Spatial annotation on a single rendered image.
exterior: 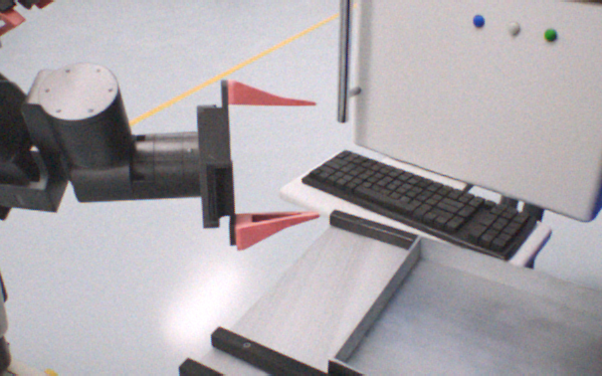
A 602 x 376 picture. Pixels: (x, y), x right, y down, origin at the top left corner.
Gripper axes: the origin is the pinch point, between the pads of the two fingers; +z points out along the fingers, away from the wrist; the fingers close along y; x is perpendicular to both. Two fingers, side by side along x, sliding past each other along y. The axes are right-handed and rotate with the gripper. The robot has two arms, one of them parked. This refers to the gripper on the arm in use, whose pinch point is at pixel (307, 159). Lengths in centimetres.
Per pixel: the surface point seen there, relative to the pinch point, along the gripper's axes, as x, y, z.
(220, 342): 13.7, -21.5, -9.3
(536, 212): 61, -18, 50
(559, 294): 17.6, -19.8, 32.3
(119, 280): 163, -55, -52
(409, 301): 19.7, -20.1, 13.9
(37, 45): 407, 48, -150
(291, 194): 59, -12, 2
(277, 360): 9.9, -22.4, -3.1
